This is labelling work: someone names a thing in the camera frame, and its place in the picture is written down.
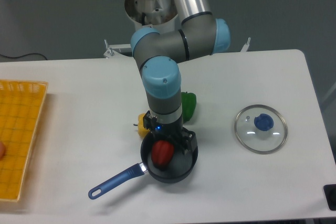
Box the black cable on floor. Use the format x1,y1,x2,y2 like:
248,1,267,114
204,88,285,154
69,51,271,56
0,52,48,60

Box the green bell pepper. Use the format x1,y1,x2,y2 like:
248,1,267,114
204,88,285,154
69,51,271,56
181,92,197,123

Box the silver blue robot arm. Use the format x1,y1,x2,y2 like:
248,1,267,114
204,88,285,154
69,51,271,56
131,0,230,152

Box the black pot blue handle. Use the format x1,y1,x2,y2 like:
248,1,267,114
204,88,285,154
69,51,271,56
88,141,198,200

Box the glass lid blue knob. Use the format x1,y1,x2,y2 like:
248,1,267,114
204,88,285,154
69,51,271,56
234,104,288,155

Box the yellow bell pepper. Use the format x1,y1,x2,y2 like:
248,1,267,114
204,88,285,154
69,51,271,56
134,113,150,139

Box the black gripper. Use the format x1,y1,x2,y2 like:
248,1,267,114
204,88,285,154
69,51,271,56
143,111,196,154

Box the yellow woven basket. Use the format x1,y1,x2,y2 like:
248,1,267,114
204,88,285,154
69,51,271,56
1,79,48,202

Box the black device at table edge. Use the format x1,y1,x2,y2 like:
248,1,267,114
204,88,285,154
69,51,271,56
323,184,336,211

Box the red bell pepper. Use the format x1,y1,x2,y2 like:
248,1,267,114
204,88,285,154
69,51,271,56
151,140,174,170

